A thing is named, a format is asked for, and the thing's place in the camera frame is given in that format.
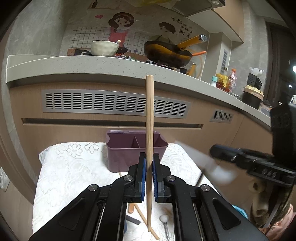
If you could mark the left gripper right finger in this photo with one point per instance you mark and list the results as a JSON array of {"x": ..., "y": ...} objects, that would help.
[{"x": 200, "y": 213}]

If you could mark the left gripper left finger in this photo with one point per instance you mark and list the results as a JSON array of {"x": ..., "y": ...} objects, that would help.
[{"x": 98, "y": 213}]

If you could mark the wooden rice spoon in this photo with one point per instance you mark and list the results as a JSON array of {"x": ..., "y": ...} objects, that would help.
[{"x": 130, "y": 208}]

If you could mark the thick wooden chopstick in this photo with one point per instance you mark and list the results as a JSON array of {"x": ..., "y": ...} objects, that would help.
[{"x": 149, "y": 87}]

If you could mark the grey kitchen countertop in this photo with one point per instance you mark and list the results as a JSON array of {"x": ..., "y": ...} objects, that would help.
[{"x": 23, "y": 70}]

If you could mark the white ball-head metal utensil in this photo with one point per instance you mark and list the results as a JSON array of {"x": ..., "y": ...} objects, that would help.
[{"x": 164, "y": 219}]

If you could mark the white lace tablecloth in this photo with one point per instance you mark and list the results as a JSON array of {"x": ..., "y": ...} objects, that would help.
[{"x": 69, "y": 168}]

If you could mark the small grey vent grille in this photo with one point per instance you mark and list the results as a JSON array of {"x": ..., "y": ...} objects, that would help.
[{"x": 220, "y": 116}]

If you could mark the black pot with lid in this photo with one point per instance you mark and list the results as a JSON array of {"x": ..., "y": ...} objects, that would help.
[{"x": 252, "y": 96}]

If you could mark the purple plastic utensil caddy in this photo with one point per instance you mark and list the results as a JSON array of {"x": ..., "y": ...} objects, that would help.
[{"x": 124, "y": 148}]

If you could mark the black utensil holder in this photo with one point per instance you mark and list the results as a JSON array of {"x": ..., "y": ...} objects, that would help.
[{"x": 253, "y": 77}]

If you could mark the red-capped clear bottle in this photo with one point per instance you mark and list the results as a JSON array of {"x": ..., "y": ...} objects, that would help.
[{"x": 232, "y": 80}]

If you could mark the oil bottle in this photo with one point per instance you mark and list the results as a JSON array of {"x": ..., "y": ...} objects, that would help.
[{"x": 221, "y": 81}]

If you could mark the grey cabinet vent grille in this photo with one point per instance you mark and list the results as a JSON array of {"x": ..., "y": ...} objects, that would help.
[{"x": 110, "y": 102}]

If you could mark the white ceramic bowl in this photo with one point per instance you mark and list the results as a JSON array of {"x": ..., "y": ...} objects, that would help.
[{"x": 104, "y": 48}]

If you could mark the range hood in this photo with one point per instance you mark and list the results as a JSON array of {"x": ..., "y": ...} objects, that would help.
[{"x": 191, "y": 7}]

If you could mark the black handled utensil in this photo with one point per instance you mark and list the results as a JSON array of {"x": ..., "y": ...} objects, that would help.
[{"x": 133, "y": 220}]

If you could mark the cartoon wall sticker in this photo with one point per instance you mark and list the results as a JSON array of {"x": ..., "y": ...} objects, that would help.
[{"x": 132, "y": 28}]

